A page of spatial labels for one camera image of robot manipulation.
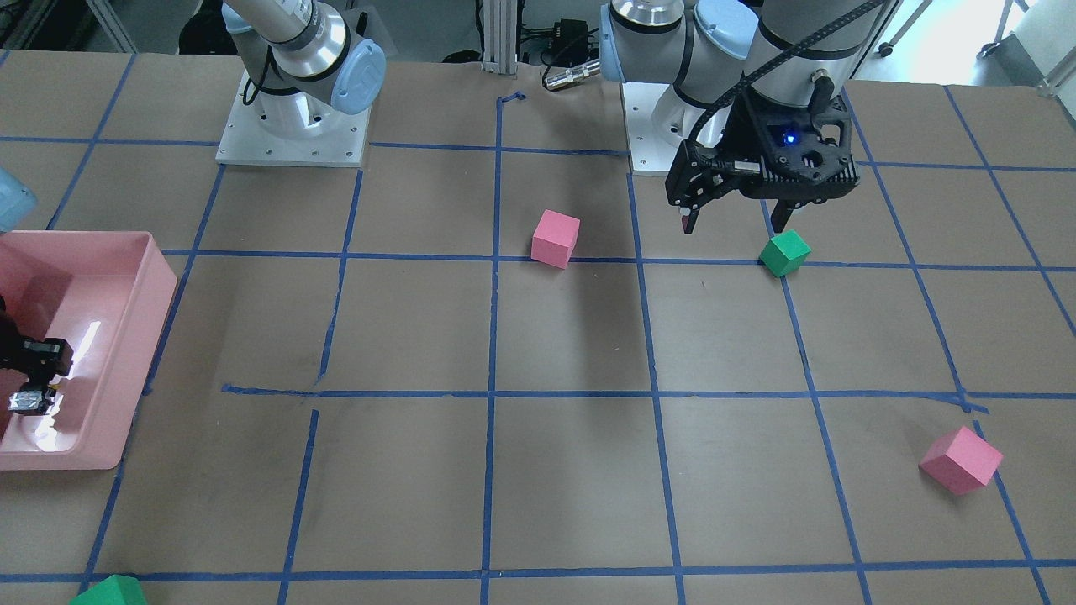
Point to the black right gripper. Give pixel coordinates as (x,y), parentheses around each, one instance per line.
(35,355)

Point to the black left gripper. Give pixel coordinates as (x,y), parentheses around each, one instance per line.
(751,133)

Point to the yellow push button switch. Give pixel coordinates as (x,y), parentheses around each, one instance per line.
(32,400)

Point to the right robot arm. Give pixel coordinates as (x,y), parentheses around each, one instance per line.
(145,163)

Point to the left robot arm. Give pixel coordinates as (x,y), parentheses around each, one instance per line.
(765,78)

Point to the green cube near base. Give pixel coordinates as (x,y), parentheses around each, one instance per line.
(784,253)

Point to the pink plastic bin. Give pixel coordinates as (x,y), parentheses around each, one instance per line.
(107,294)

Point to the pink cube centre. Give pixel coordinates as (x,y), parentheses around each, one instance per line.
(554,239)

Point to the green cube near bin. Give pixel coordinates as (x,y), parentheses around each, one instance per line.
(114,590)

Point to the pink cube far corner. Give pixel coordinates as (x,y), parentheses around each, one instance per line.
(961,461)

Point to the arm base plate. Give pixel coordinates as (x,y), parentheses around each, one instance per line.
(657,119)
(291,131)

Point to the aluminium frame post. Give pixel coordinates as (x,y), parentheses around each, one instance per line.
(500,21)

